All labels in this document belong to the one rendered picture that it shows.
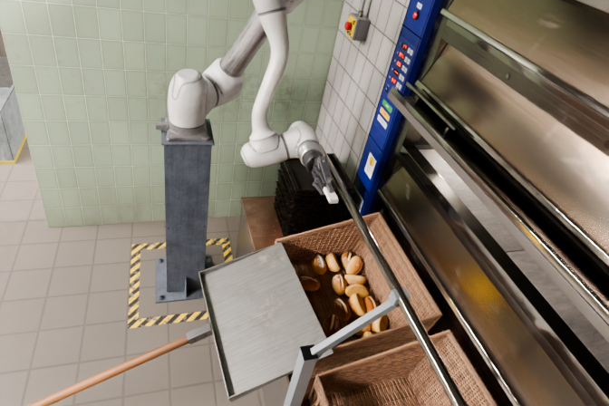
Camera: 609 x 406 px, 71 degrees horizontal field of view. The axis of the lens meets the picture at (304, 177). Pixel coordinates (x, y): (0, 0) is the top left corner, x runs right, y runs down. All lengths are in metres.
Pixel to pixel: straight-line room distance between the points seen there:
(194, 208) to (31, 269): 1.07
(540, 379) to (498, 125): 0.72
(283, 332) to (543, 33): 1.22
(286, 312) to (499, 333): 0.71
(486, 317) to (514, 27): 0.87
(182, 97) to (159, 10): 0.59
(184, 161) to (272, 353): 0.90
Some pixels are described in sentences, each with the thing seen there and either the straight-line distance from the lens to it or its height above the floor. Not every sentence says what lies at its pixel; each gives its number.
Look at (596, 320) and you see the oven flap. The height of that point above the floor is 1.41.
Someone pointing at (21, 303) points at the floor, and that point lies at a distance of 2.70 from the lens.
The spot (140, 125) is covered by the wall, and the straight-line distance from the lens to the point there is 2.56.
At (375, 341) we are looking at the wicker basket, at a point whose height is 0.75.
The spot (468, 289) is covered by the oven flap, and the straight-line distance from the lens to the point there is 1.57.
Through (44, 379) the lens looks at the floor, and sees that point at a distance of 2.42.
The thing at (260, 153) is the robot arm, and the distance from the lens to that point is 1.57.
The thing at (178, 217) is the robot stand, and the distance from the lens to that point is 2.17.
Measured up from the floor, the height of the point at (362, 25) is 1.48.
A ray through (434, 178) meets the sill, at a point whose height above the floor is 1.18.
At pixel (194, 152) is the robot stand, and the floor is 0.95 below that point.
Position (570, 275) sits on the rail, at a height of 1.44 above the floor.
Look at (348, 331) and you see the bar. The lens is 1.26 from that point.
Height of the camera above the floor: 2.04
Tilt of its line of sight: 36 degrees down
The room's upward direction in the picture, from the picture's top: 12 degrees clockwise
